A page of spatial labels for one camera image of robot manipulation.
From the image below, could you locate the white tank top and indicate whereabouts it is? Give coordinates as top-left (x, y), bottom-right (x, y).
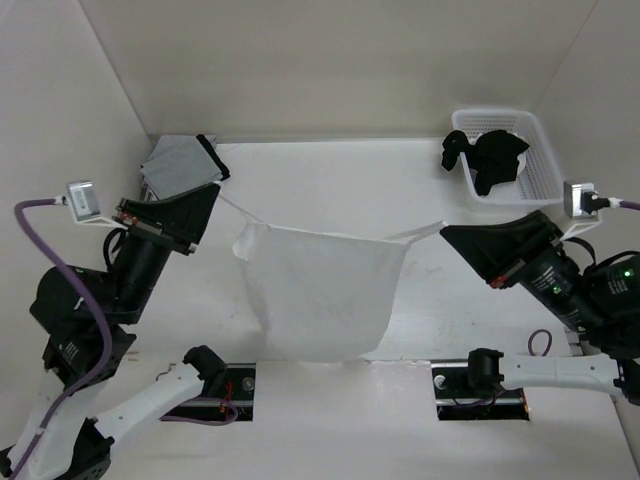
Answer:
top-left (219, 194), bottom-right (447, 363)

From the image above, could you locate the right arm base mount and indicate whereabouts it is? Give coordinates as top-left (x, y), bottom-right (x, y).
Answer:
top-left (431, 361), bottom-right (530, 421)

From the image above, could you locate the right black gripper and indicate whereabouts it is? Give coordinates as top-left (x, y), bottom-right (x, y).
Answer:
top-left (437, 206), bottom-right (604, 328)

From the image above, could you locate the black tank top in basket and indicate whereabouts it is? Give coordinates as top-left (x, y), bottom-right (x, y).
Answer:
top-left (441, 130), bottom-right (530, 196)

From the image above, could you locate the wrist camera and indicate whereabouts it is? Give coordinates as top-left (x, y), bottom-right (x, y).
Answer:
top-left (66, 180), bottom-right (101, 223)
top-left (563, 180), bottom-right (598, 219)

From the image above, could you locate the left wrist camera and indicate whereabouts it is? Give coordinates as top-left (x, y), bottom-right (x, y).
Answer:
top-left (66, 180), bottom-right (101, 223)

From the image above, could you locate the folded grey tank top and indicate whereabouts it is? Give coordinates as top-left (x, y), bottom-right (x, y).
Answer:
top-left (140, 135), bottom-right (221, 200)

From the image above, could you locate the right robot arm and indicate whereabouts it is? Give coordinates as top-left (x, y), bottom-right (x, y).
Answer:
top-left (440, 211), bottom-right (639, 405)

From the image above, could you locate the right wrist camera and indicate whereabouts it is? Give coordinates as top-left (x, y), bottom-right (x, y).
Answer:
top-left (563, 180), bottom-right (598, 219)

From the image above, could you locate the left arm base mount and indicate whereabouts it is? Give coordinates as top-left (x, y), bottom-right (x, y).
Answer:
top-left (162, 363), bottom-right (257, 425)

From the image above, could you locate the white garment in basket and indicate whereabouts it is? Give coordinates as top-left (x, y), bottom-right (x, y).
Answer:
top-left (512, 132), bottom-right (529, 178)

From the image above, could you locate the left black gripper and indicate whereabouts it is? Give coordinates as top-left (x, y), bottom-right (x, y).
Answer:
top-left (111, 182), bottom-right (226, 322)

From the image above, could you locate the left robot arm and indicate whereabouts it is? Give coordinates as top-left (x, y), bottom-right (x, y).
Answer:
top-left (1, 183), bottom-right (227, 479)

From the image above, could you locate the white plastic basket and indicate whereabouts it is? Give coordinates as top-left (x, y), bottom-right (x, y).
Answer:
top-left (451, 107), bottom-right (563, 214)

